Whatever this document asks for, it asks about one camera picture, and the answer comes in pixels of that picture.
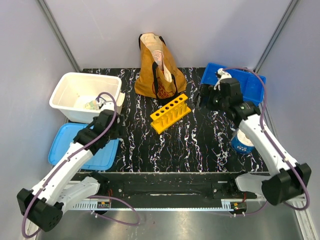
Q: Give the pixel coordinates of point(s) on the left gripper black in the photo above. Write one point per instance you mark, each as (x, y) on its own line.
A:
(121, 130)

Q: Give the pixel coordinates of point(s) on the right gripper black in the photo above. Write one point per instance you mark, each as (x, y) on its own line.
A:
(207, 91)

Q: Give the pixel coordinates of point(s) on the yellow test tube rack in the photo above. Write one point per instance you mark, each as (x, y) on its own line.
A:
(169, 114)

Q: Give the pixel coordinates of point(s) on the light blue tub lid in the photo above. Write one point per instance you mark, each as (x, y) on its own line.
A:
(101, 161)

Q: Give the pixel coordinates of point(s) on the packaged gloves clear bag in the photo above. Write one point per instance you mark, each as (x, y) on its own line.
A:
(92, 105)

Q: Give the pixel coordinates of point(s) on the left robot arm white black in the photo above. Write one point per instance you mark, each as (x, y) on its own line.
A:
(45, 204)

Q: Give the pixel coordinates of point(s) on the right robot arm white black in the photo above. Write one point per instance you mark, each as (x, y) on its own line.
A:
(287, 178)

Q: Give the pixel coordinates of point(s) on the brown paper bag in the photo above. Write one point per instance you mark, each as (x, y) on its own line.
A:
(159, 76)

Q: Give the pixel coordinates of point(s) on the blue compartment bin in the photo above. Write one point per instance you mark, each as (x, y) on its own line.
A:
(251, 87)

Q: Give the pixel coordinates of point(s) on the white plastic tub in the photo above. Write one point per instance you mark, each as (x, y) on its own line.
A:
(74, 90)

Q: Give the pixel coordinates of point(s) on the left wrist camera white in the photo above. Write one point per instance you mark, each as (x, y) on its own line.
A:
(105, 104)

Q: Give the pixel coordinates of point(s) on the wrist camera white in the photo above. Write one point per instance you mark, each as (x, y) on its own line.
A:
(105, 104)
(221, 74)

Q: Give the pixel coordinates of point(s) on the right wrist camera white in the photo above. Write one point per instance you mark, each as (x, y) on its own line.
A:
(221, 74)

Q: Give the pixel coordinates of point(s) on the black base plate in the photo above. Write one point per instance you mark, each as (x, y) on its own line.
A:
(213, 185)

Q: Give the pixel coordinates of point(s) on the aluminium rail frame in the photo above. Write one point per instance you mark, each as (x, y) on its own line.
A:
(162, 216)

